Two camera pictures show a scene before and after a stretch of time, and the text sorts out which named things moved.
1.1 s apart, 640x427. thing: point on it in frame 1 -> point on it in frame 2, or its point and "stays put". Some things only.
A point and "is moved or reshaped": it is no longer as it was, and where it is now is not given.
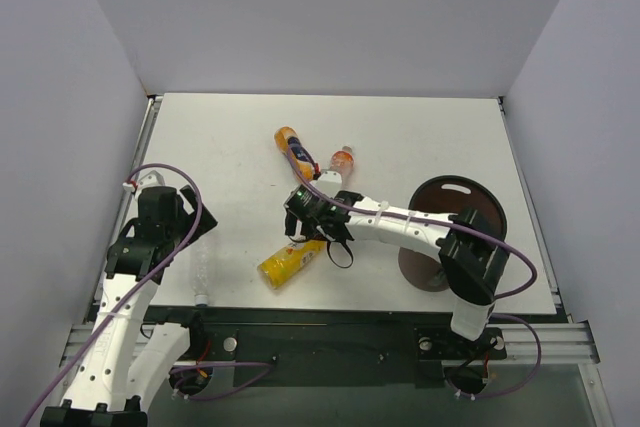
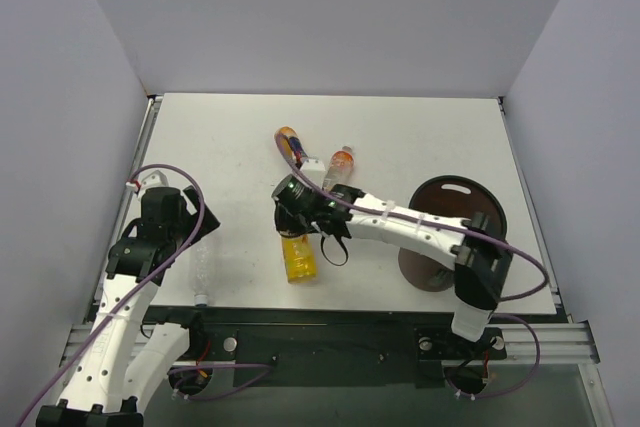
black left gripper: (195, 214) stays put
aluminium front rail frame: (555, 338) stays put
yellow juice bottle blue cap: (281, 265) is moved or reshaped
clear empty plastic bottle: (201, 271) stays put
